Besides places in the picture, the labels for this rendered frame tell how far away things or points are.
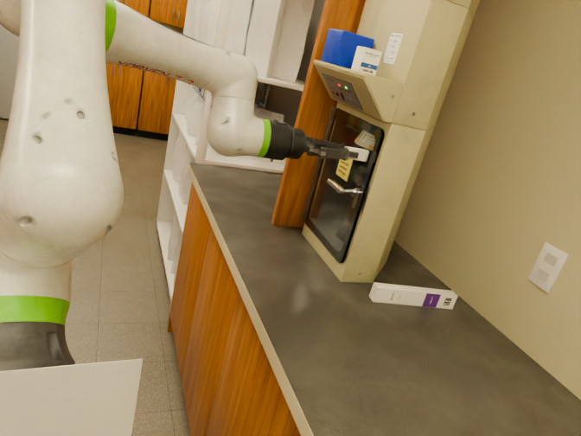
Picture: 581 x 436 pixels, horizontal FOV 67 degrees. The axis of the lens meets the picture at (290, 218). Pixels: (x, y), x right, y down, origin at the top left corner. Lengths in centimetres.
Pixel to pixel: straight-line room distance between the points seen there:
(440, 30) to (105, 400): 103
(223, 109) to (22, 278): 58
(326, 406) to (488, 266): 77
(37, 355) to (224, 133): 60
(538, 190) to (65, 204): 118
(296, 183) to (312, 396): 83
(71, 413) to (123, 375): 7
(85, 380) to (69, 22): 41
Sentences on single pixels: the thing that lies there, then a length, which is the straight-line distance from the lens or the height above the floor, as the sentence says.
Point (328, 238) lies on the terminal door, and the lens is 135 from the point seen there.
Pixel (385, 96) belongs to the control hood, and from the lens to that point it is 114.
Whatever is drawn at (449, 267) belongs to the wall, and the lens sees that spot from 158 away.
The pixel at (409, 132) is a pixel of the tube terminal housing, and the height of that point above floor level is 140.
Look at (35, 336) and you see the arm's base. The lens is 62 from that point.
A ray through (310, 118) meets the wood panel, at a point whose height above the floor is 133.
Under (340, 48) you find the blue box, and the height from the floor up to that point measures 155.
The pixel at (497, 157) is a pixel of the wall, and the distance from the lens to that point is 149.
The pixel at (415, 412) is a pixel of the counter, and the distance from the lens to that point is 96.
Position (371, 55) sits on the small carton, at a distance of 121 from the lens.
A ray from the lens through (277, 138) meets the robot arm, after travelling 105.
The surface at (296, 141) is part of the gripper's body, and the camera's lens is 108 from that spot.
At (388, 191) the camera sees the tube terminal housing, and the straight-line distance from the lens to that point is 123.
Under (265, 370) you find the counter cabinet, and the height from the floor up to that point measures 82.
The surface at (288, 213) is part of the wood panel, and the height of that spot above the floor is 99.
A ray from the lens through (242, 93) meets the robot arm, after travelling 104.
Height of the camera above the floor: 152
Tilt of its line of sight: 20 degrees down
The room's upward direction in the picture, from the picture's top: 15 degrees clockwise
